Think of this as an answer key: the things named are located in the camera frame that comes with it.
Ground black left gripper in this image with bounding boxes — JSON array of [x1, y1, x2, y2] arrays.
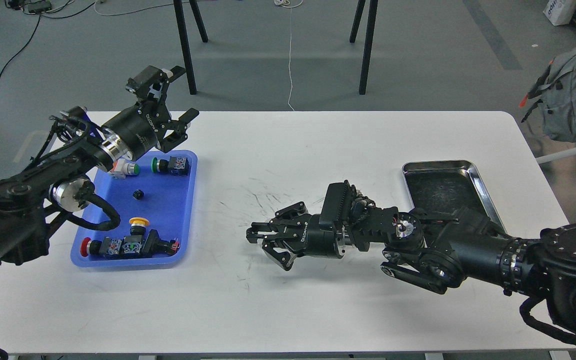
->
[[101, 65, 200, 161]]

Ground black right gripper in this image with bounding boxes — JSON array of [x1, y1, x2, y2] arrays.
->
[[246, 202, 344, 271]]

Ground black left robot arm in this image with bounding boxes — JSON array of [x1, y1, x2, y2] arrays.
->
[[0, 65, 199, 265]]

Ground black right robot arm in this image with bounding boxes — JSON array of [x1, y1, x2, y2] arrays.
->
[[246, 180, 576, 346]]

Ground left black stand legs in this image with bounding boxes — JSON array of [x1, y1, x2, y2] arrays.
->
[[173, 0, 209, 95]]

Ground black stand legs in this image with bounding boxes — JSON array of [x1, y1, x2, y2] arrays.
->
[[173, 0, 209, 95], [349, 0, 378, 95]]

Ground blue plastic tray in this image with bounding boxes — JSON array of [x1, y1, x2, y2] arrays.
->
[[70, 150, 198, 269]]

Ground yellow mushroom push button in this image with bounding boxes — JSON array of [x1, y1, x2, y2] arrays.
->
[[128, 217, 150, 237]]

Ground shiny metal tray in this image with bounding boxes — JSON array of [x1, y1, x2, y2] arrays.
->
[[402, 160, 506, 236]]

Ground right black stand legs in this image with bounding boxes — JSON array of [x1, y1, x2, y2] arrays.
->
[[349, 0, 378, 95]]

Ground grey backpack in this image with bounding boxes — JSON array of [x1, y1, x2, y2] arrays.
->
[[519, 48, 576, 142]]

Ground white box on floor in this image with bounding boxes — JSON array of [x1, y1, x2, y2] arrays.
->
[[542, 0, 576, 27]]

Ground green button black switch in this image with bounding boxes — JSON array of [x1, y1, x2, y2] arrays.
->
[[150, 156, 191, 176]]

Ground green button white switch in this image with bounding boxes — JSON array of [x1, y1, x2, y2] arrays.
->
[[108, 158, 141, 179]]

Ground black switch red terminals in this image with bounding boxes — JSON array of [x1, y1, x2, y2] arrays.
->
[[141, 229, 180, 258]]

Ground red button switch block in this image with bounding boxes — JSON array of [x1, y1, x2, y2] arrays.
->
[[79, 235, 142, 260]]

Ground white floor cable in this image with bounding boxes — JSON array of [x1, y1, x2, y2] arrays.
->
[[93, 0, 305, 112]]

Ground black floor cable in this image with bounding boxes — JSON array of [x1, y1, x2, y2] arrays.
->
[[0, 0, 99, 122]]

